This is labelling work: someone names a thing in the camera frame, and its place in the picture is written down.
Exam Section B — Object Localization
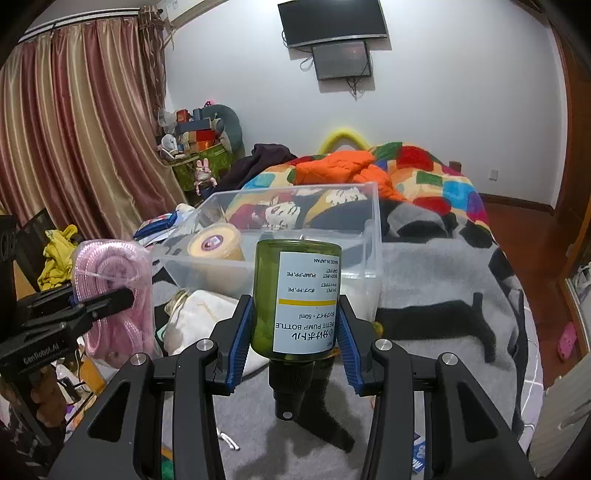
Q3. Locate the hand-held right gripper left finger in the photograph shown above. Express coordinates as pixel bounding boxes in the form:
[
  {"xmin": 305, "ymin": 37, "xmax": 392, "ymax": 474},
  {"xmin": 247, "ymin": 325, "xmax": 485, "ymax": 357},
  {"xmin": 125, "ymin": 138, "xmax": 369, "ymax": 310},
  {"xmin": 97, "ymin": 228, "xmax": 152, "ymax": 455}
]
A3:
[{"xmin": 46, "ymin": 294, "xmax": 254, "ymax": 480}]

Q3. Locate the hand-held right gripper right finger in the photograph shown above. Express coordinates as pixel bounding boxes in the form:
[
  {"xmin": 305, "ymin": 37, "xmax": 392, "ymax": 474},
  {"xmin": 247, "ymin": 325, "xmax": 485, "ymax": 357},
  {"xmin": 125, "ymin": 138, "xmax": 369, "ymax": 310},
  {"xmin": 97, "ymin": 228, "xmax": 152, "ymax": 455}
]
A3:
[{"xmin": 335, "ymin": 295, "xmax": 539, "ymax": 480}]

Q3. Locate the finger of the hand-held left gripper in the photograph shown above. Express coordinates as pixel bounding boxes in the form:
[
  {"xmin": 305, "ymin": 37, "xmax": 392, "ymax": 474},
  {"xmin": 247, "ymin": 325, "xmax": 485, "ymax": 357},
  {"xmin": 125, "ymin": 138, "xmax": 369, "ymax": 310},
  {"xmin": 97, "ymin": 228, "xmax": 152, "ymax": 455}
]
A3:
[
  {"xmin": 23, "ymin": 287, "xmax": 136, "ymax": 340},
  {"xmin": 16, "ymin": 285, "xmax": 78, "ymax": 309}
]

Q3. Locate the white cloth bag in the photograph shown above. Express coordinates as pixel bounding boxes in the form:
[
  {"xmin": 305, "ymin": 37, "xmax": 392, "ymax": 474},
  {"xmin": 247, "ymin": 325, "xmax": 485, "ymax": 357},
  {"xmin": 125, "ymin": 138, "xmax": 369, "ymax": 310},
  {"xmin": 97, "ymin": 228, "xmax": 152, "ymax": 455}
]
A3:
[{"xmin": 164, "ymin": 290, "xmax": 271, "ymax": 374}]

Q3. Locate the green pump bottle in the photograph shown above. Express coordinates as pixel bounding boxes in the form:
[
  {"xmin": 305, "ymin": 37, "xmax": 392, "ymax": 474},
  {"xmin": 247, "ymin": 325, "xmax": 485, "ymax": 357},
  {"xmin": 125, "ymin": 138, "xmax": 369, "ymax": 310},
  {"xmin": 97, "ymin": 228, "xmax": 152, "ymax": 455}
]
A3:
[{"xmin": 252, "ymin": 237, "xmax": 342, "ymax": 421}]

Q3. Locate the clear plastic storage bin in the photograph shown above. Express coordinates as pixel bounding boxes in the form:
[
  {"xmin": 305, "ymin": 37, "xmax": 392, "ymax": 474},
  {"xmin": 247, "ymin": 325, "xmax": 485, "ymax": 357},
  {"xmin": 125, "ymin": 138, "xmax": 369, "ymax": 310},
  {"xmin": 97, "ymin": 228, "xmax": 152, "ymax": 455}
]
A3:
[{"xmin": 152, "ymin": 182, "xmax": 384, "ymax": 324}]

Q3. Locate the yellow cloth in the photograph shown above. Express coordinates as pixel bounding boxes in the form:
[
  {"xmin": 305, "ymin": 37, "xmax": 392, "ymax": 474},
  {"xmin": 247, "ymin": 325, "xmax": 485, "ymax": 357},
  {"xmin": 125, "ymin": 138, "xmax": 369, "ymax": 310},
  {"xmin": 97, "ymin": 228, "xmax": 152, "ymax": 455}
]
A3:
[{"xmin": 38, "ymin": 224, "xmax": 80, "ymax": 291}]

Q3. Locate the brown plush toy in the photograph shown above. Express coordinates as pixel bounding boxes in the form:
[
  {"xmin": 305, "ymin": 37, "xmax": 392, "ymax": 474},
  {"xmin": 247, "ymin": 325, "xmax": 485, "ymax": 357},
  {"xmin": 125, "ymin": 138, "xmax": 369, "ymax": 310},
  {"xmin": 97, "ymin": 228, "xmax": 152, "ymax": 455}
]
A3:
[{"xmin": 30, "ymin": 369, "xmax": 68, "ymax": 422}]

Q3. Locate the black chair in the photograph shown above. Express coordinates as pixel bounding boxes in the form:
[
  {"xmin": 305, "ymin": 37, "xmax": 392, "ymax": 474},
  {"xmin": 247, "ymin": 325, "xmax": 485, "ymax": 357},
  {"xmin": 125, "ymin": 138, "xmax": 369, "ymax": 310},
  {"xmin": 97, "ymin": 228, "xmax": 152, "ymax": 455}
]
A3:
[{"xmin": 0, "ymin": 208, "xmax": 61, "ymax": 291}]

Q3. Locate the blue pouch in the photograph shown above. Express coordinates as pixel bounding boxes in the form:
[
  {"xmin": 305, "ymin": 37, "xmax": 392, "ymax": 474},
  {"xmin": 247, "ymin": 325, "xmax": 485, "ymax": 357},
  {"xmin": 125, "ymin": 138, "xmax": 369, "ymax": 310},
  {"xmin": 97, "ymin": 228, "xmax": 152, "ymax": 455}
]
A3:
[{"xmin": 134, "ymin": 212, "xmax": 178, "ymax": 241}]

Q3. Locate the yellow round tub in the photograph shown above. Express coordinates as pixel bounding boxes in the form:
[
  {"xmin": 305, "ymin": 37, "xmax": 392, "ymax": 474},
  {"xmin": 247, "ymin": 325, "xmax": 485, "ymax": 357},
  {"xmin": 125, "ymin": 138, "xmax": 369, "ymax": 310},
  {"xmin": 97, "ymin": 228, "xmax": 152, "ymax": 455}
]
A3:
[{"xmin": 187, "ymin": 224, "xmax": 245, "ymax": 262}]

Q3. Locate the grey black patterned blanket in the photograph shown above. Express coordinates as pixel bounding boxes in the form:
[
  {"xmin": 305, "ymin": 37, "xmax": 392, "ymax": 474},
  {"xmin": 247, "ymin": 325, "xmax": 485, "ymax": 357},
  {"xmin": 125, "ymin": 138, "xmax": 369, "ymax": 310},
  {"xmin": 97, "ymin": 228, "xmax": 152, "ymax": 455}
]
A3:
[{"xmin": 152, "ymin": 198, "xmax": 546, "ymax": 480}]

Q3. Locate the blue white packet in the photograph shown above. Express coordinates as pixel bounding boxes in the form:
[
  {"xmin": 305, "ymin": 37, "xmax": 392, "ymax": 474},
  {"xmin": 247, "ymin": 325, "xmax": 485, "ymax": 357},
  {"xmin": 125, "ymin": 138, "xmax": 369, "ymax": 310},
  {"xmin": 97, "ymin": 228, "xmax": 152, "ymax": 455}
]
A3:
[{"xmin": 411, "ymin": 431, "xmax": 428, "ymax": 472}]

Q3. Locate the printed pillow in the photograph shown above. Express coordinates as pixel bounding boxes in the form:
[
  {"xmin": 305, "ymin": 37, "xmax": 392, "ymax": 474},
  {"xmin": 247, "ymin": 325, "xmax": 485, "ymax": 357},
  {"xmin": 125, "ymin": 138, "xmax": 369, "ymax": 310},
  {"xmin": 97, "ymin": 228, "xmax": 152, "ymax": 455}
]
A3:
[{"xmin": 226, "ymin": 185, "xmax": 365, "ymax": 232}]

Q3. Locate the pink eared bunny doll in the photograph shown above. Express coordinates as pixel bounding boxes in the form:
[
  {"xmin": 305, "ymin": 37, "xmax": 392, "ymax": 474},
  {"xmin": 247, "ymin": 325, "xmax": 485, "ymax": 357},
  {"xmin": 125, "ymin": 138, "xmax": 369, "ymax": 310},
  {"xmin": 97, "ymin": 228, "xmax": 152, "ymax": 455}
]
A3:
[{"xmin": 194, "ymin": 158, "xmax": 218, "ymax": 197}]

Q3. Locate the striped pink gold curtain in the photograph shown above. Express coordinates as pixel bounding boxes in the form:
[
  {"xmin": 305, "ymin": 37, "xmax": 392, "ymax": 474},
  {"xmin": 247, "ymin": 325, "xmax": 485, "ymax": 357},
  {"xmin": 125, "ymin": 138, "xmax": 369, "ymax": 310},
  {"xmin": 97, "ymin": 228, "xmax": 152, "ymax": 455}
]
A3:
[{"xmin": 0, "ymin": 4, "xmax": 190, "ymax": 241}]

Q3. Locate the orange quilted jacket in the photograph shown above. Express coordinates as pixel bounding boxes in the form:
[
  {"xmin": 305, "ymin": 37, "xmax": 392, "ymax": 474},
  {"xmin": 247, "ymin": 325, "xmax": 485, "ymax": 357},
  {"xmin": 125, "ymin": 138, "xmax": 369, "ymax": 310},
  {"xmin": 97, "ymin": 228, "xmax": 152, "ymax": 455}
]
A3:
[{"xmin": 295, "ymin": 150, "xmax": 402, "ymax": 201}]

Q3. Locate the stack of colourful boxes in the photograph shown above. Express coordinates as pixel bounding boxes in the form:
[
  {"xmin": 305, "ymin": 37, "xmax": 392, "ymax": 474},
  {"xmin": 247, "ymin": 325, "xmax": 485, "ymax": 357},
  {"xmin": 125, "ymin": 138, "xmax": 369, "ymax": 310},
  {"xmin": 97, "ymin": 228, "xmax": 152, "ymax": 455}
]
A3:
[{"xmin": 175, "ymin": 108, "xmax": 222, "ymax": 153}]

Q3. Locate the colourful patchwork quilt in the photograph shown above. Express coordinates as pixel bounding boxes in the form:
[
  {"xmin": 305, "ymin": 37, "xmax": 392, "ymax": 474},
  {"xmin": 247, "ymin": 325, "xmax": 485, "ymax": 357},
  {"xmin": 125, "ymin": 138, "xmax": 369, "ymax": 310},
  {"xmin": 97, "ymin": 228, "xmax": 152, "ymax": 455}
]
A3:
[{"xmin": 242, "ymin": 142, "xmax": 492, "ymax": 241}]

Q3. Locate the dark cloth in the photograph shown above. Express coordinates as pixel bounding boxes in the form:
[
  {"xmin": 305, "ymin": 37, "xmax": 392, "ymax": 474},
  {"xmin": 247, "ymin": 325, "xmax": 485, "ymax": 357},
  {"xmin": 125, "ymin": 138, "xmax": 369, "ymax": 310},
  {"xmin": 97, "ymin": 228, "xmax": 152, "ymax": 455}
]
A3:
[{"xmin": 217, "ymin": 143, "xmax": 298, "ymax": 192}]

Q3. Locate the yellow foam hoop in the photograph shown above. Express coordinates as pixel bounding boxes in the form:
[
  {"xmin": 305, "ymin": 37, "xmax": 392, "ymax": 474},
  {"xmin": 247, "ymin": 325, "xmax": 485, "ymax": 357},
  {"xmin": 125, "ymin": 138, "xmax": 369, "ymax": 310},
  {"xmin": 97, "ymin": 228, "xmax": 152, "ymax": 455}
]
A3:
[{"xmin": 318, "ymin": 130, "xmax": 370, "ymax": 153}]

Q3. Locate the pink shoe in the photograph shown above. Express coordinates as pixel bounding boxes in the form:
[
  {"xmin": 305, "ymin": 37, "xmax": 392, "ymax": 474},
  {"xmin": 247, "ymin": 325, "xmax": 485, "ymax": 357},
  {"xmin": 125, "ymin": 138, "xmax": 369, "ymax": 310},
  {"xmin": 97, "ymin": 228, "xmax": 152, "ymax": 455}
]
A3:
[{"xmin": 556, "ymin": 322, "xmax": 578, "ymax": 360}]

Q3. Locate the grey green plush cushion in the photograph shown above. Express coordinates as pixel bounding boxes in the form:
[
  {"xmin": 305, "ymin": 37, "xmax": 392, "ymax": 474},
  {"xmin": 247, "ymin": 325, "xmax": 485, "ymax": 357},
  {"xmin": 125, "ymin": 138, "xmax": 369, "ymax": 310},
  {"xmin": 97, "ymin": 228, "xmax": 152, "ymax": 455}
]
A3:
[{"xmin": 203, "ymin": 104, "xmax": 245, "ymax": 155}]

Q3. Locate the wooden wardrobe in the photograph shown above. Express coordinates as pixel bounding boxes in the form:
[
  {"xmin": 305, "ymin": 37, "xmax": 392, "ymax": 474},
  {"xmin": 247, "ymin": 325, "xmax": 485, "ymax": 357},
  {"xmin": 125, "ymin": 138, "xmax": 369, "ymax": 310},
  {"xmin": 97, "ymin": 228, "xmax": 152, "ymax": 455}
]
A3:
[{"xmin": 549, "ymin": 28, "xmax": 591, "ymax": 370}]

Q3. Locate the small wall monitor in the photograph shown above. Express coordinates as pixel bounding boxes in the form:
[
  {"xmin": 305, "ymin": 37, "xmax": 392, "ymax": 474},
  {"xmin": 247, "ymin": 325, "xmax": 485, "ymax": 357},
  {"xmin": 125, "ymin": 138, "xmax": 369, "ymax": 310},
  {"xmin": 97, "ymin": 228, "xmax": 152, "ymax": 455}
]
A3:
[{"xmin": 311, "ymin": 41, "xmax": 373, "ymax": 81}]

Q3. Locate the large wall television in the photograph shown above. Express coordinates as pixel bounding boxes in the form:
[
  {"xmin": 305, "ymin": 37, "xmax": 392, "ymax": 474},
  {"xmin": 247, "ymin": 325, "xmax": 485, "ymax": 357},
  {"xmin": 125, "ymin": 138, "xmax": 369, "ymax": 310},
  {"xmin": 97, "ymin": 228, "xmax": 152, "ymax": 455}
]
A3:
[{"xmin": 277, "ymin": 0, "xmax": 389, "ymax": 48}]

